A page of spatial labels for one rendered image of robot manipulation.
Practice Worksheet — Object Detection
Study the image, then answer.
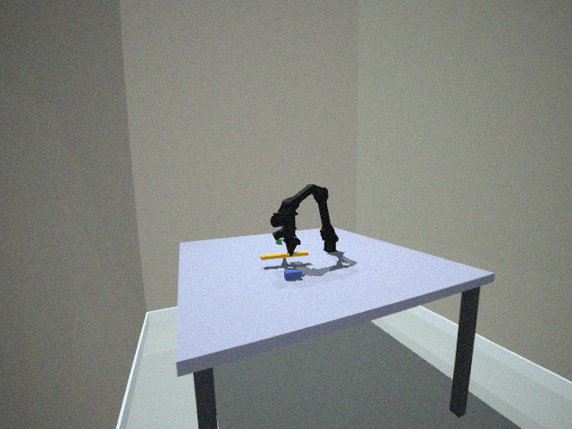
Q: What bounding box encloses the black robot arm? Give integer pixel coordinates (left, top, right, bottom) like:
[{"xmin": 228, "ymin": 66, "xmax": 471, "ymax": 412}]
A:
[{"xmin": 270, "ymin": 184, "xmax": 339, "ymax": 253}]

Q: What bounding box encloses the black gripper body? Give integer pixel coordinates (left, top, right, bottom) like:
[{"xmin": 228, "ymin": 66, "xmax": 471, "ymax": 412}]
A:
[{"xmin": 281, "ymin": 225, "xmax": 300, "ymax": 246}]

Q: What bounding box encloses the yellow bar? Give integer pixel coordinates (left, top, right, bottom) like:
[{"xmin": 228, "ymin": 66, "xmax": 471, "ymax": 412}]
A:
[{"xmin": 260, "ymin": 251, "xmax": 308, "ymax": 260}]

